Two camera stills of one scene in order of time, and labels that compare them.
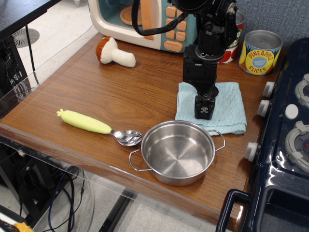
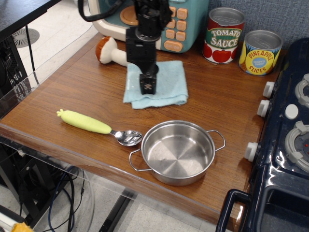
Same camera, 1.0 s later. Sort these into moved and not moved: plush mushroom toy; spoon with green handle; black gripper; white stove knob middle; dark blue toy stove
Moved: black gripper
Not moved: plush mushroom toy; dark blue toy stove; white stove knob middle; spoon with green handle
